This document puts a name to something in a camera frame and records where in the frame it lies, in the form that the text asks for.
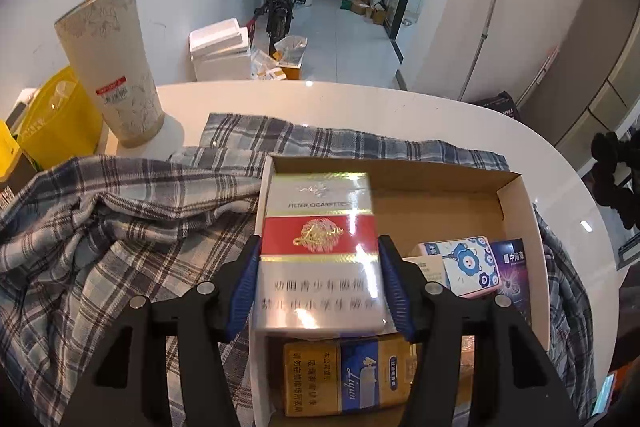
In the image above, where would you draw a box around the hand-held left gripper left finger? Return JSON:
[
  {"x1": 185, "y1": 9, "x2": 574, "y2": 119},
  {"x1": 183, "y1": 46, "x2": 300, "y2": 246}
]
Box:
[{"x1": 60, "y1": 234, "x2": 263, "y2": 427}]

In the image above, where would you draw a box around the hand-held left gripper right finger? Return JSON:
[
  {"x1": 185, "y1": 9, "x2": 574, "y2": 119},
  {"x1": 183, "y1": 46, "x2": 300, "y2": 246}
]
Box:
[{"x1": 377, "y1": 234, "x2": 581, "y2": 427}]

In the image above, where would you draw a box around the white and red cigarette pack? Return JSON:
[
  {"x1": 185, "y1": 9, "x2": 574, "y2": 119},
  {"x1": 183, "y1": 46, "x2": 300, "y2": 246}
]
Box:
[{"x1": 251, "y1": 172, "x2": 389, "y2": 337}]

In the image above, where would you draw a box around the gold and blue cigarette pack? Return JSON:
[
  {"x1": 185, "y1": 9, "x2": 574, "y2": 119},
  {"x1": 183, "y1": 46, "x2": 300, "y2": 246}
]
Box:
[{"x1": 282, "y1": 336, "x2": 419, "y2": 417}]

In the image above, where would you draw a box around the shallow cardboard box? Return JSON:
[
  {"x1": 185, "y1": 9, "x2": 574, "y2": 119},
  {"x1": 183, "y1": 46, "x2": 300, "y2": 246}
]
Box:
[{"x1": 248, "y1": 155, "x2": 552, "y2": 427}]

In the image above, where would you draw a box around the purple cigarette box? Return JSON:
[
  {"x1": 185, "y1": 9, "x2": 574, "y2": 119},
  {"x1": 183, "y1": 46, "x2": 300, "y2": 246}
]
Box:
[{"x1": 490, "y1": 238, "x2": 534, "y2": 326}]

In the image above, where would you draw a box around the small white box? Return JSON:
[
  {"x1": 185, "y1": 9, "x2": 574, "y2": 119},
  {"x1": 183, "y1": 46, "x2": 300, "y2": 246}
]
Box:
[{"x1": 402, "y1": 255, "x2": 449, "y2": 289}]

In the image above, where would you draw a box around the white box with blue flowers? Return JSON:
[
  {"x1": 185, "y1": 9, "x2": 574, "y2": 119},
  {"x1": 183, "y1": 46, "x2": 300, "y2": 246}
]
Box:
[{"x1": 411, "y1": 235, "x2": 501, "y2": 298}]

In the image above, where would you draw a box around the plaid cloth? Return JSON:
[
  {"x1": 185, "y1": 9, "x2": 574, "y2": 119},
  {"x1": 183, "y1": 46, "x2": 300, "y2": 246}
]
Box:
[{"x1": 0, "y1": 112, "x2": 599, "y2": 427}]

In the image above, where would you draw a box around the dark bag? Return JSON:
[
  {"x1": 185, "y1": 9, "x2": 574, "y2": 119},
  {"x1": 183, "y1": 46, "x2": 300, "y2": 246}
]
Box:
[{"x1": 472, "y1": 91, "x2": 524, "y2": 123}]

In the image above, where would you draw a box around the white foam box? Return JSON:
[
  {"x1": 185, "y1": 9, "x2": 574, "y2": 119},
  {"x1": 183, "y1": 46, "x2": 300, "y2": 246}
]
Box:
[
  {"x1": 189, "y1": 18, "x2": 251, "y2": 58},
  {"x1": 192, "y1": 51, "x2": 252, "y2": 82}
]

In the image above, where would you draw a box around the smartphone with lit screen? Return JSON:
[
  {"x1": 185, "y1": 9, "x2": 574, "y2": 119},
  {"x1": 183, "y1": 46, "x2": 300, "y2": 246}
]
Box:
[{"x1": 592, "y1": 372, "x2": 621, "y2": 414}]

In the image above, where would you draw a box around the black knobby object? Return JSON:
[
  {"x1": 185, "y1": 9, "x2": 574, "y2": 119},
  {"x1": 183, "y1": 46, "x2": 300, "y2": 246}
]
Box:
[{"x1": 590, "y1": 132, "x2": 640, "y2": 229}]

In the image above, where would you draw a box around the yellow bin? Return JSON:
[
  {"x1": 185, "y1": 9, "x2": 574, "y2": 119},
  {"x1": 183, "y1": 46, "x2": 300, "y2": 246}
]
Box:
[{"x1": 17, "y1": 66, "x2": 104, "y2": 170}]

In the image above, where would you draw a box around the cream cylindrical container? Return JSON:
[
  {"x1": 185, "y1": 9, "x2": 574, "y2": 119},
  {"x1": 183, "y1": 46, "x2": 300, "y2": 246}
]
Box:
[{"x1": 54, "y1": 0, "x2": 166, "y2": 149}]

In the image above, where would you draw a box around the red and white rod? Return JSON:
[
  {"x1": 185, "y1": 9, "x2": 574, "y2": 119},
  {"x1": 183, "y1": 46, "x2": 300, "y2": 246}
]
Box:
[{"x1": 534, "y1": 48, "x2": 561, "y2": 86}]

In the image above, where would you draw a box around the yellow box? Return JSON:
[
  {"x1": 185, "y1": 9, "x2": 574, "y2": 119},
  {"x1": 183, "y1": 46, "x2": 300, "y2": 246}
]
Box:
[{"x1": 0, "y1": 119, "x2": 24, "y2": 180}]

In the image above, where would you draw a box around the pile of cardboard boxes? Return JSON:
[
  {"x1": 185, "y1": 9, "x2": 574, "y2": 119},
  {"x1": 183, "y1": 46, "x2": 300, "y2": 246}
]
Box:
[{"x1": 349, "y1": 0, "x2": 389, "y2": 26}]

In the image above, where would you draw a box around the white item behind yellow bag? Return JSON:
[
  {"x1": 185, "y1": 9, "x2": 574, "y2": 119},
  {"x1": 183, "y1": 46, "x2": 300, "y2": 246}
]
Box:
[{"x1": 7, "y1": 87, "x2": 42, "y2": 132}]

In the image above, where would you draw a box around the beige cabinet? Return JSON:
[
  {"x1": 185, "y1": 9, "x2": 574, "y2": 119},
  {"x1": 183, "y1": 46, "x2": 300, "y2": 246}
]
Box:
[{"x1": 517, "y1": 0, "x2": 640, "y2": 178}]

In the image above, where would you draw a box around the mop with metal handle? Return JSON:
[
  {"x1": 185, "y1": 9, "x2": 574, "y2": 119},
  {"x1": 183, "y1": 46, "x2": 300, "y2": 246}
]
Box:
[{"x1": 457, "y1": 0, "x2": 507, "y2": 100}]

